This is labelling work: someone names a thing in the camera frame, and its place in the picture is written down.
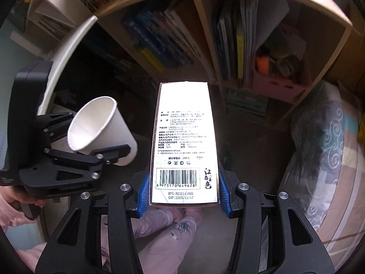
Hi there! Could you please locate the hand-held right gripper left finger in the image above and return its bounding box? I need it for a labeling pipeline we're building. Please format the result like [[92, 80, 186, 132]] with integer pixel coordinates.
[[35, 171, 151, 274]]

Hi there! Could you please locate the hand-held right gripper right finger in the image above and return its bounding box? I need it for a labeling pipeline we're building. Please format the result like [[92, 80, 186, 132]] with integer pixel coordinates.
[[218, 171, 335, 274]]

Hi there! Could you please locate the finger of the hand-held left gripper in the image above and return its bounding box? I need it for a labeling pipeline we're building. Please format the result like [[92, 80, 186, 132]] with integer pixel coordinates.
[[36, 112, 75, 149], [43, 145, 132, 179]]

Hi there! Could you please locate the white paper cup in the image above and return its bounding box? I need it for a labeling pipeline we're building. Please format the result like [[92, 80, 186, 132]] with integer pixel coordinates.
[[67, 96, 138, 166]]

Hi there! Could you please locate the tall white carton box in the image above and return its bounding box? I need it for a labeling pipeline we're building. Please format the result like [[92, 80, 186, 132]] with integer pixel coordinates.
[[150, 82, 221, 207]]

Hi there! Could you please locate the person's left hand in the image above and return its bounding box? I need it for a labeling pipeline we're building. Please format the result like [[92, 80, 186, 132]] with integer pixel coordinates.
[[0, 188, 47, 208]]

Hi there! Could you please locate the stack of teal books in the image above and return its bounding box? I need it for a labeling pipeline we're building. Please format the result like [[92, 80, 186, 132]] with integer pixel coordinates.
[[225, 88, 270, 117]]

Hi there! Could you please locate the row of blue books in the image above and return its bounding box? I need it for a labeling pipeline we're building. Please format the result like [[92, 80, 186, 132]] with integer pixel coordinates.
[[124, 10, 183, 72]]

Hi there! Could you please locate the pink storage basket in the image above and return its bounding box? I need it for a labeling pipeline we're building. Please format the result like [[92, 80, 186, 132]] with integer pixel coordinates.
[[252, 26, 313, 102]]

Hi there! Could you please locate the row of pale books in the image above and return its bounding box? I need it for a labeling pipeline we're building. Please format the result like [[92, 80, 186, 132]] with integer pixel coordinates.
[[164, 0, 207, 65]]

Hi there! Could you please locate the wooden bookshelf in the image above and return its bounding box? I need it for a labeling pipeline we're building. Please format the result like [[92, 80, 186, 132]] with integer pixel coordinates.
[[26, 0, 354, 132]]

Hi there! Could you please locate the row of tall books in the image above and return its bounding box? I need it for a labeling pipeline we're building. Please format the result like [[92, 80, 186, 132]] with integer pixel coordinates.
[[214, 0, 286, 82]]

